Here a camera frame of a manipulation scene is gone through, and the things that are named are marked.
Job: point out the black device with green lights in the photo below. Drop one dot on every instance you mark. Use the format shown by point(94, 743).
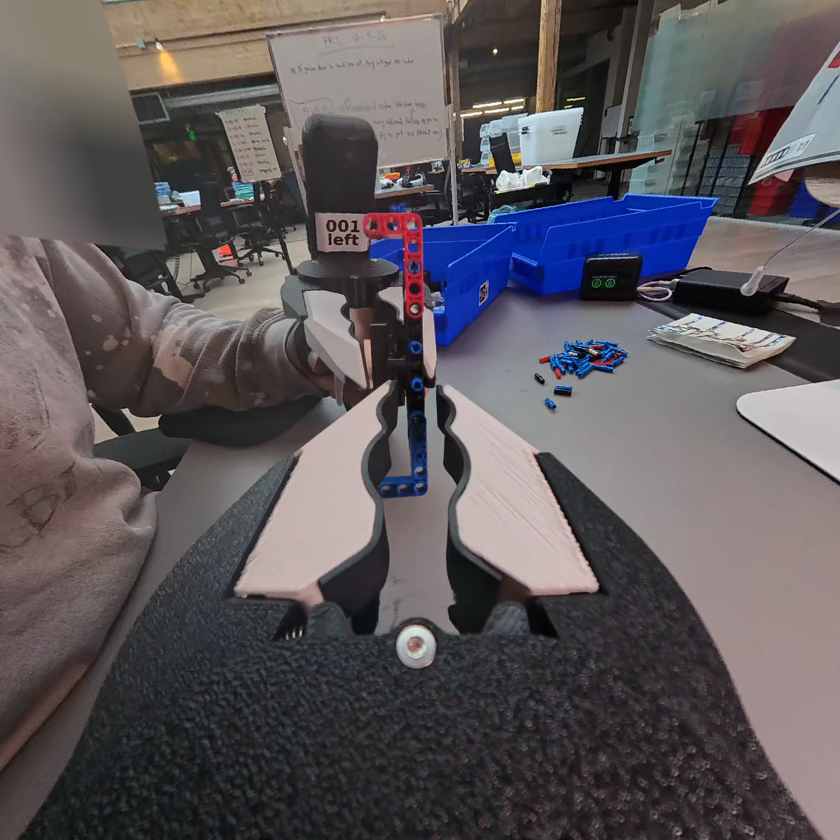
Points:
point(610, 262)

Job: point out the black power adapter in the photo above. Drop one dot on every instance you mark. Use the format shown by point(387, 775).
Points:
point(715, 289)

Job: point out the instruction booklet stack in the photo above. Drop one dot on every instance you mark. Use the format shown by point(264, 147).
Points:
point(722, 341)

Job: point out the black chair armrest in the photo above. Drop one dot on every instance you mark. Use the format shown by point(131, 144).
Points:
point(236, 426)

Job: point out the grey desk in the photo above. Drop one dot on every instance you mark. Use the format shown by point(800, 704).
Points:
point(623, 492)

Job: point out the wooden post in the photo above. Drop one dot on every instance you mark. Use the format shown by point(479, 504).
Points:
point(550, 52)

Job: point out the large whiteboard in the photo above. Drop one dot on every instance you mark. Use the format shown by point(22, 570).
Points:
point(367, 79)

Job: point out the person's left hand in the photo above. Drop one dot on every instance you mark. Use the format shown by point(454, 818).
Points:
point(328, 384)

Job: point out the person's grey hoodie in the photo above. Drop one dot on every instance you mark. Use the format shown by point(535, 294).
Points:
point(59, 459)

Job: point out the long wooden table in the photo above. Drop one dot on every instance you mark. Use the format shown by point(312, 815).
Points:
point(590, 159)

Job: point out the white plastic bag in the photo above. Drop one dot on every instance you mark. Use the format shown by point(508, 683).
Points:
point(522, 178)

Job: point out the black office chair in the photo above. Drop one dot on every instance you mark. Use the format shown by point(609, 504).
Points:
point(220, 223)

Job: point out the toy brick beam assembly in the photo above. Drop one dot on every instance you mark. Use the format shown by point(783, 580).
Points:
point(415, 367)

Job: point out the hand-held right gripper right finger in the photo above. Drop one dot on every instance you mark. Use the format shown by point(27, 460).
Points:
point(525, 525)

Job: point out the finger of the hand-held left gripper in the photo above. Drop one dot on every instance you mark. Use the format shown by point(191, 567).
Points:
point(430, 348)
point(331, 328)

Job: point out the small paper flipchart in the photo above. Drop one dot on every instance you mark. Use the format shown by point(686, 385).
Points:
point(249, 144)

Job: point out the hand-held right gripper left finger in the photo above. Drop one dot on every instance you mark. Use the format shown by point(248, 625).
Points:
point(308, 525)

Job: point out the pile of toy brick pins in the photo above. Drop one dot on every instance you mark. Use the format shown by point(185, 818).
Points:
point(587, 358)

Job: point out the white book stand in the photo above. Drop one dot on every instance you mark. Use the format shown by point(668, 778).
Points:
point(800, 426)

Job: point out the white storage box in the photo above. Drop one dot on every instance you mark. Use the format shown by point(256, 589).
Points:
point(551, 134)

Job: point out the rack of storage bins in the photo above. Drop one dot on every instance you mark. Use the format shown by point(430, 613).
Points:
point(748, 164)

